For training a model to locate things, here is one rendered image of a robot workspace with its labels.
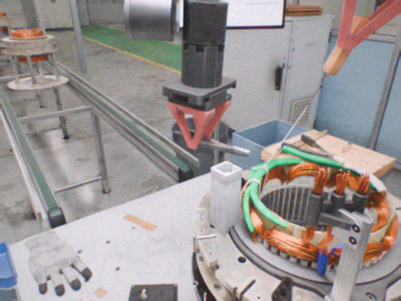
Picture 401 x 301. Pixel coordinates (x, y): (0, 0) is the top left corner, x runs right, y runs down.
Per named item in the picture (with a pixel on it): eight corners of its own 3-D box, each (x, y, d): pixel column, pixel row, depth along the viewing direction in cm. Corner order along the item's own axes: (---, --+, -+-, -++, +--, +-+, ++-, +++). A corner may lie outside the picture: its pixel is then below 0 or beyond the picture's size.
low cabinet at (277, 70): (314, 148, 313) (338, 15, 260) (274, 164, 285) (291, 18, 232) (244, 117, 388) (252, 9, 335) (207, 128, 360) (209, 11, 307)
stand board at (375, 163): (260, 159, 72) (261, 149, 71) (312, 138, 82) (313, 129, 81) (343, 201, 58) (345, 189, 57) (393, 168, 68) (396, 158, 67)
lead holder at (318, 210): (301, 223, 29) (307, 192, 28) (326, 205, 32) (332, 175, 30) (341, 246, 27) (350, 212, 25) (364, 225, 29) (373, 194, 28)
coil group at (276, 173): (252, 196, 48) (254, 172, 46) (278, 182, 52) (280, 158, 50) (261, 201, 47) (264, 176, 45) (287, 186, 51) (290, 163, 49)
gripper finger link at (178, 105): (165, 146, 49) (165, 87, 44) (192, 132, 54) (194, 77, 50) (203, 161, 45) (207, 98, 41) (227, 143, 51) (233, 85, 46)
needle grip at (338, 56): (321, 70, 35) (355, 15, 31) (322, 67, 36) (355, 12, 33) (335, 77, 34) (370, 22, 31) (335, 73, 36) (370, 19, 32)
